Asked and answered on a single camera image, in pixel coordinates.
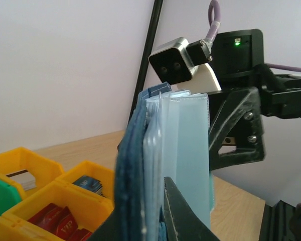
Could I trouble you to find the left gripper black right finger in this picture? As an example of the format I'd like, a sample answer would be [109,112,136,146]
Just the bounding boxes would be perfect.
[164,177,218,241]

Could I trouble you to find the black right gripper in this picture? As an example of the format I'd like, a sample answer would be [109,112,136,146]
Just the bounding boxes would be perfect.
[208,87,265,170]

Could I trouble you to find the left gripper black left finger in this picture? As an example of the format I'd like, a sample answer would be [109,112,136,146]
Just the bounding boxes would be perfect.
[87,209,122,241]

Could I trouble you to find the blue card holder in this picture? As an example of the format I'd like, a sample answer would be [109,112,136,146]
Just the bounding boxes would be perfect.
[114,83,215,240]

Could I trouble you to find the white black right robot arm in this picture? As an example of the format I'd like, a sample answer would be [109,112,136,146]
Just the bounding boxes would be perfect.
[209,29,301,170]

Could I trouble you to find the yellow bin with red cards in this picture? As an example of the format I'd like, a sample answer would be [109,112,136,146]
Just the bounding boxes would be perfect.
[2,181,113,240]

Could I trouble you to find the blue VIP card stack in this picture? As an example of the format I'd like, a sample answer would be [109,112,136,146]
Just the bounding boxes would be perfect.
[73,175,103,196]

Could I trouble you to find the red VIP card stack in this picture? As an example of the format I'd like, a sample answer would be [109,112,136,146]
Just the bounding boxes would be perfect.
[28,203,93,241]

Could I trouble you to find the yellow bin with blue cards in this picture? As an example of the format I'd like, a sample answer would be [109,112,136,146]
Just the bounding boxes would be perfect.
[56,161,114,201]

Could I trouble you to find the white striped card stack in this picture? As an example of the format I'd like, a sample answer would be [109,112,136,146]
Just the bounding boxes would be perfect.
[6,169,37,191]

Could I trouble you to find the yellow bin with dark cards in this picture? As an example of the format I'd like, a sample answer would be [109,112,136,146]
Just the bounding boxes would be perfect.
[0,217,62,241]

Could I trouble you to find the yellow rear bin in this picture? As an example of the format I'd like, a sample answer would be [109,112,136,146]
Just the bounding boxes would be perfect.
[0,147,64,200]

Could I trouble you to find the green bin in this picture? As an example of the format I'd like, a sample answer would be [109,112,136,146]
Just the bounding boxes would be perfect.
[0,179,22,216]

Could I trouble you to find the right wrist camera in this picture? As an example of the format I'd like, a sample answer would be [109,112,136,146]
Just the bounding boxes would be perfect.
[148,37,221,94]

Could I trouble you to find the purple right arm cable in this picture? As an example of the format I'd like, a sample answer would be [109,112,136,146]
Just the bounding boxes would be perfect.
[199,0,301,75]

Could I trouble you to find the black front frame rail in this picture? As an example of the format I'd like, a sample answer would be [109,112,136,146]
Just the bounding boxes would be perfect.
[259,200,301,241]

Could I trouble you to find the black right rear frame post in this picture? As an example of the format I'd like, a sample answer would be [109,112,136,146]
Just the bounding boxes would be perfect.
[128,0,163,120]

